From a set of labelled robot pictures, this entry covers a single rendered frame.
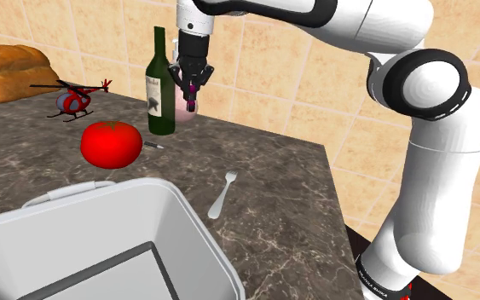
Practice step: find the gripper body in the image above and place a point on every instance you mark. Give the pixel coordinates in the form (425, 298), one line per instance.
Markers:
(194, 47)

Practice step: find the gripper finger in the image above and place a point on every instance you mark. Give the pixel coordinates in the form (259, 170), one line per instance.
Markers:
(178, 74)
(204, 74)

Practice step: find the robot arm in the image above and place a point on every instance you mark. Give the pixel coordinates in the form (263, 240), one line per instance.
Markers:
(443, 178)

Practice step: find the green wine bottle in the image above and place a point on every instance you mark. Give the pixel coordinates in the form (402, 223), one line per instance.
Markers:
(160, 93)

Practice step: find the small black pen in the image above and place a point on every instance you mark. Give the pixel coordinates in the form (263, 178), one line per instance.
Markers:
(153, 144)

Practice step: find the red tomato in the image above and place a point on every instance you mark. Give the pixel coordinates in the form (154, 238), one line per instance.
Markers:
(110, 144)

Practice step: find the red toy helicopter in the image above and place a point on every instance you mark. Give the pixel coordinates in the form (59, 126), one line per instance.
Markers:
(72, 102)

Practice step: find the white fork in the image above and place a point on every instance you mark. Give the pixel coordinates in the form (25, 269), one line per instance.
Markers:
(219, 201)

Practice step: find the brown bread loaf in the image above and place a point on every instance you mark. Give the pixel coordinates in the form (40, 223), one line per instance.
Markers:
(4, 72)

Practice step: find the white plastic bin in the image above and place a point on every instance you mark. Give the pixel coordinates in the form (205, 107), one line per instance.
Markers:
(98, 232)

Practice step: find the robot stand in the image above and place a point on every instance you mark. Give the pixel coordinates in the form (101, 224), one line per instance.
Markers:
(356, 244)

